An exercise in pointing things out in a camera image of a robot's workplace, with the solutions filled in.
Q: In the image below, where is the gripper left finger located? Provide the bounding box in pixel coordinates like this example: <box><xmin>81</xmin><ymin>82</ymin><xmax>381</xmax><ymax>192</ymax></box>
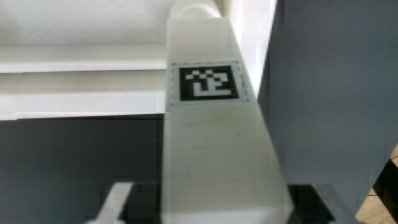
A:
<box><xmin>87</xmin><ymin>181</ymin><xmax>159</xmax><ymax>224</ymax></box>

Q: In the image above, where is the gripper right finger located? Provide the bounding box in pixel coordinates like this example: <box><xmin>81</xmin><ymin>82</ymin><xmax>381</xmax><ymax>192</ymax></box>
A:
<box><xmin>286</xmin><ymin>183</ymin><xmax>360</xmax><ymax>224</ymax></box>

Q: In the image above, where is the white desk top panel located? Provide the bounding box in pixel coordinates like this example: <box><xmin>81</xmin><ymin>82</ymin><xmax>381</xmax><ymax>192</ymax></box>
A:
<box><xmin>0</xmin><ymin>0</ymin><xmax>278</xmax><ymax>121</ymax></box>

